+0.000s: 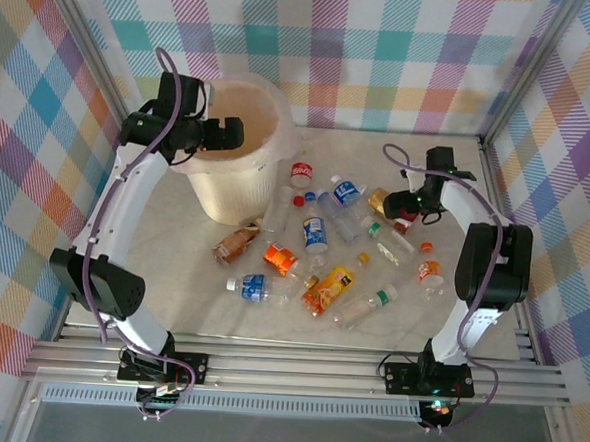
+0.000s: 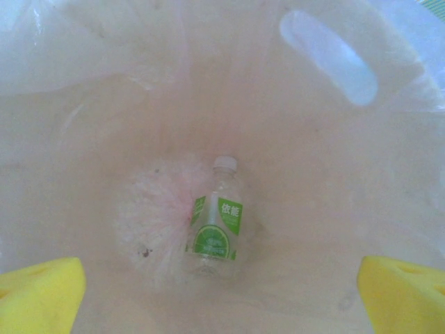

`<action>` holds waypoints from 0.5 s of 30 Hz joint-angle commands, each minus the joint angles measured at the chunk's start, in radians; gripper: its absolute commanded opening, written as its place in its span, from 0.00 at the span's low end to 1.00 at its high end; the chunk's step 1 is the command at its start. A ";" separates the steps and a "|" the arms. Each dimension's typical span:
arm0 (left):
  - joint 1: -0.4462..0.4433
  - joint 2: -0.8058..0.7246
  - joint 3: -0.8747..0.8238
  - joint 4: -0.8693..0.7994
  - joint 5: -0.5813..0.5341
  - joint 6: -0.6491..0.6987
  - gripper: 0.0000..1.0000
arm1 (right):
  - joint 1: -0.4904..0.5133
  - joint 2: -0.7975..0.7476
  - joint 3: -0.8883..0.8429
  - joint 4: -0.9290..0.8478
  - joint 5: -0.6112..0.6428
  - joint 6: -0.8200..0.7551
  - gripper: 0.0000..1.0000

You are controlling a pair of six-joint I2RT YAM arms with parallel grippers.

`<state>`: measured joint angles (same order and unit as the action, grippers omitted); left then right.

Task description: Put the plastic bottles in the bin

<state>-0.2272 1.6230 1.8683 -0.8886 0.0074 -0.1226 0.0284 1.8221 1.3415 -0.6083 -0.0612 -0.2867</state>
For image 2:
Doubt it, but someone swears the left gripper yellow-padded right finger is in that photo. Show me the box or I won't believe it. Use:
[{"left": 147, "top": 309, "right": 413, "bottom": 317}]
[{"left": 357, "top": 255, "right": 445, "bottom": 334}]

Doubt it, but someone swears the left gripper yellow-padded left finger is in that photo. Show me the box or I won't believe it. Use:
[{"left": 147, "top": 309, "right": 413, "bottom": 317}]
[{"left": 0, "top": 256, "right": 87, "bottom": 334}]

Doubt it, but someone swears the clear bottle green label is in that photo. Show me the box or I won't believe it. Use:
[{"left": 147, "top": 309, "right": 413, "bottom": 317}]
[{"left": 185, "top": 154, "right": 244, "bottom": 279}]

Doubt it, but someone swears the translucent plastic bin liner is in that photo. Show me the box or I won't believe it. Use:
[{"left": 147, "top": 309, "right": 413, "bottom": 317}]
[{"left": 0, "top": 0, "right": 445, "bottom": 334}]

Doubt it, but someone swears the beige plastic waste bin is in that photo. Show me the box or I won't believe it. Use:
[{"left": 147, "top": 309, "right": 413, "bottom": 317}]
[{"left": 0, "top": 0, "right": 445, "bottom": 334}]

